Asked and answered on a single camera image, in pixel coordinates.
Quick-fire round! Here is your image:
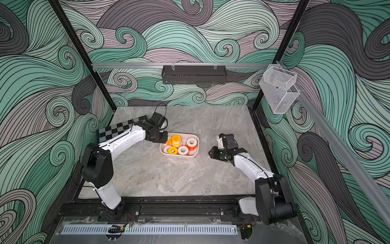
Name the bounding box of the white storage box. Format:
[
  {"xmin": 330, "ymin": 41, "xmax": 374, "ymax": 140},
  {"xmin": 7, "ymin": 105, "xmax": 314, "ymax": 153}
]
[{"xmin": 159, "ymin": 133, "xmax": 200, "ymax": 159}]

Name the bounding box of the orange tape roll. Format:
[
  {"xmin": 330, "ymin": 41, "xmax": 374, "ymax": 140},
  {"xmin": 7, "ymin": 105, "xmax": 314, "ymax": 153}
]
[
  {"xmin": 178, "ymin": 145, "xmax": 190, "ymax": 156},
  {"xmin": 186, "ymin": 137, "xmax": 198, "ymax": 151}
]

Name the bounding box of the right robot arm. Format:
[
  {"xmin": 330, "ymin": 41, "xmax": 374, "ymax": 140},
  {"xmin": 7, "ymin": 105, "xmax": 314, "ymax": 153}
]
[{"xmin": 208, "ymin": 146, "xmax": 297, "ymax": 225}]

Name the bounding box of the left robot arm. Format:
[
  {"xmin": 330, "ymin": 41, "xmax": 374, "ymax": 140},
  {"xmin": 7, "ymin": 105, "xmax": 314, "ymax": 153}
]
[{"xmin": 81, "ymin": 119, "xmax": 168, "ymax": 210}]

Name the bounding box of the clear acrylic box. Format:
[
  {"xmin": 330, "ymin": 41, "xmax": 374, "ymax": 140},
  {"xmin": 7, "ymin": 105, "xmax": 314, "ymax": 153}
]
[{"xmin": 260, "ymin": 64, "xmax": 300, "ymax": 114}]

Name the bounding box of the black grey chessboard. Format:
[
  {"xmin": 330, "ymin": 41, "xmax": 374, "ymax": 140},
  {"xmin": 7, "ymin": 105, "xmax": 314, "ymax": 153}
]
[{"xmin": 99, "ymin": 115, "xmax": 147, "ymax": 143}]

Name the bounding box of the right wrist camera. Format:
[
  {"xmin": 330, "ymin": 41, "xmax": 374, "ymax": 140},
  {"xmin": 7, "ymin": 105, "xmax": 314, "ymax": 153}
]
[{"xmin": 217, "ymin": 133, "xmax": 238, "ymax": 150}]

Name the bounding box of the black wall shelf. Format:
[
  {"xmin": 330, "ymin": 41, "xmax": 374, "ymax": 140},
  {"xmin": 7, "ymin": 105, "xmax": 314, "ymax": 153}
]
[{"xmin": 161, "ymin": 65, "xmax": 228, "ymax": 87}]

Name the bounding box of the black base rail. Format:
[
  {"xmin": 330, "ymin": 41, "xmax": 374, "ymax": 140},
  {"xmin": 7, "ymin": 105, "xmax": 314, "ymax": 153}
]
[{"xmin": 57, "ymin": 195, "xmax": 302, "ymax": 223}]

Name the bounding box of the white slotted cable duct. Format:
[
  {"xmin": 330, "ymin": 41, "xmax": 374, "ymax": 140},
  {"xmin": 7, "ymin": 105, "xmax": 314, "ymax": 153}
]
[{"xmin": 60, "ymin": 224, "xmax": 238, "ymax": 236}]

